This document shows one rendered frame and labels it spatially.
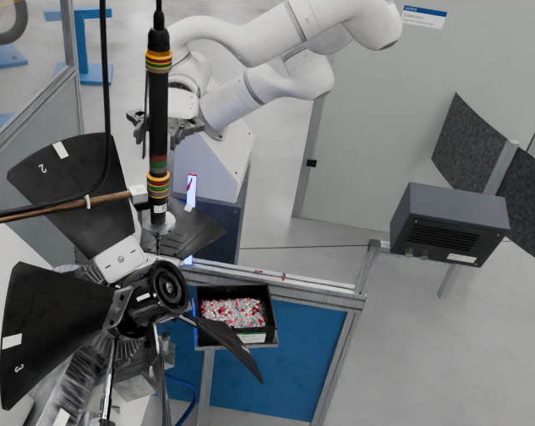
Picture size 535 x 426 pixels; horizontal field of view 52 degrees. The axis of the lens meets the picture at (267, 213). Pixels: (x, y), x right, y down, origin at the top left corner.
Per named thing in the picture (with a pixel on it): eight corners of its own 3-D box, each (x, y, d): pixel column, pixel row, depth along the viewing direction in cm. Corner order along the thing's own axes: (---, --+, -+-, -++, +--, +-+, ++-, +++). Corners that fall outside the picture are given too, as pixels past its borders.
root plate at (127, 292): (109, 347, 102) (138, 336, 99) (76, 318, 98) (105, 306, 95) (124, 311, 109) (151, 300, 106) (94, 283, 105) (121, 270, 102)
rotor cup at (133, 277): (137, 354, 111) (187, 335, 105) (88, 309, 104) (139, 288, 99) (156, 302, 122) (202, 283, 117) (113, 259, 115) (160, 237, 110)
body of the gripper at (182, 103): (202, 117, 114) (190, 144, 105) (154, 109, 114) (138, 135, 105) (204, 84, 109) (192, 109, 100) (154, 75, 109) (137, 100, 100)
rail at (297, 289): (75, 265, 170) (73, 247, 165) (80, 257, 173) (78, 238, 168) (360, 314, 169) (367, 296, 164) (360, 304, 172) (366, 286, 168)
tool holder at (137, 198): (137, 242, 106) (136, 201, 100) (126, 220, 111) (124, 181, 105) (180, 231, 110) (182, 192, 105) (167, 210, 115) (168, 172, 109)
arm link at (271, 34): (273, -30, 103) (139, 48, 109) (308, 46, 111) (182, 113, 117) (270, -36, 111) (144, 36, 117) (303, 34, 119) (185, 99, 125)
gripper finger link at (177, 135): (194, 135, 104) (187, 153, 98) (178, 133, 104) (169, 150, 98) (195, 120, 102) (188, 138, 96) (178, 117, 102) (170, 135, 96)
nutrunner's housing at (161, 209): (151, 242, 111) (150, 15, 83) (145, 230, 113) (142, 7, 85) (170, 237, 112) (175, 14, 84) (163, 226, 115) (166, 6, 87)
